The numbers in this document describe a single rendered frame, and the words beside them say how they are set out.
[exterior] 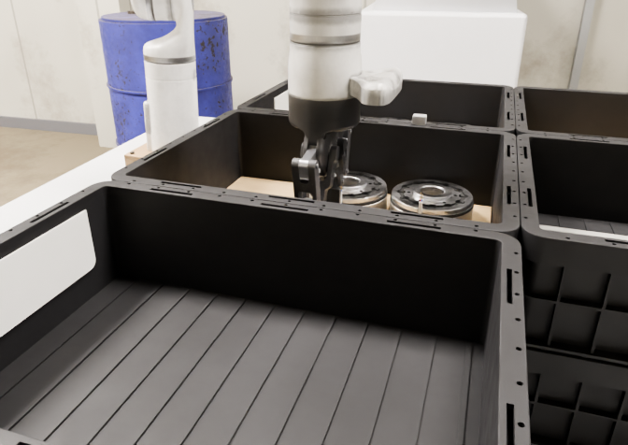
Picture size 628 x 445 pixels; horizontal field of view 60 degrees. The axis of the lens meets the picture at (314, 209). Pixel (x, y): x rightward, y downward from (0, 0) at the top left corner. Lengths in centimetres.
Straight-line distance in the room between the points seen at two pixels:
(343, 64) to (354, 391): 29
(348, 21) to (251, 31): 293
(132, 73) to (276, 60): 111
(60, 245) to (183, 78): 56
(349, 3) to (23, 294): 38
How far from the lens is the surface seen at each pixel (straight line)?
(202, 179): 73
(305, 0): 53
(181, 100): 104
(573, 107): 104
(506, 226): 47
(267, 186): 79
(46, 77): 433
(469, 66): 252
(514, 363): 33
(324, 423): 42
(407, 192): 70
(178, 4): 101
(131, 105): 265
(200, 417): 43
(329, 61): 53
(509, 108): 87
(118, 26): 260
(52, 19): 418
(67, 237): 54
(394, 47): 251
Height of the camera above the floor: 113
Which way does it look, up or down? 25 degrees down
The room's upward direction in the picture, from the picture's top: straight up
